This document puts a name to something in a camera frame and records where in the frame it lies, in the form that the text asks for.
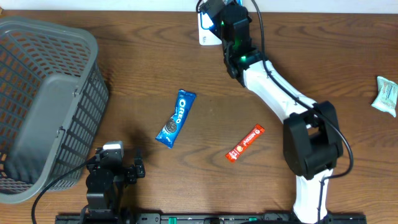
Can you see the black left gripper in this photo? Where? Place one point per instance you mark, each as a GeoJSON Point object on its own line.
{"type": "Point", "coordinates": [129, 172]}

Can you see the blue mouthwash bottle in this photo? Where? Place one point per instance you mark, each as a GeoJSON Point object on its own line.
{"type": "Point", "coordinates": [223, 13]}

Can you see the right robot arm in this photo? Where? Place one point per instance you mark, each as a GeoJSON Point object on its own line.
{"type": "Point", "coordinates": [311, 142]}

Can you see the grey plastic shopping basket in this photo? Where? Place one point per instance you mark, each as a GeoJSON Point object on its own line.
{"type": "Point", "coordinates": [53, 98]}

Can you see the white wet wipes pack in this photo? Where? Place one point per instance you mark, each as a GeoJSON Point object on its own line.
{"type": "Point", "coordinates": [386, 100]}

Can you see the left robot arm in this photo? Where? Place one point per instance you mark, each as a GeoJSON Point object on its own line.
{"type": "Point", "coordinates": [105, 186]}

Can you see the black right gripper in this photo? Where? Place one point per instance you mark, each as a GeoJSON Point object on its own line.
{"type": "Point", "coordinates": [217, 26]}

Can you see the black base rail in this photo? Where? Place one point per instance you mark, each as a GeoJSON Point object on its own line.
{"type": "Point", "coordinates": [155, 218]}

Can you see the blue Oreo cookie pack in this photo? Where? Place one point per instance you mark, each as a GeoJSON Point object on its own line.
{"type": "Point", "coordinates": [175, 123]}

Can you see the red Nescafe stick packet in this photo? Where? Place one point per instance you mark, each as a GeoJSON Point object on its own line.
{"type": "Point", "coordinates": [240, 148]}

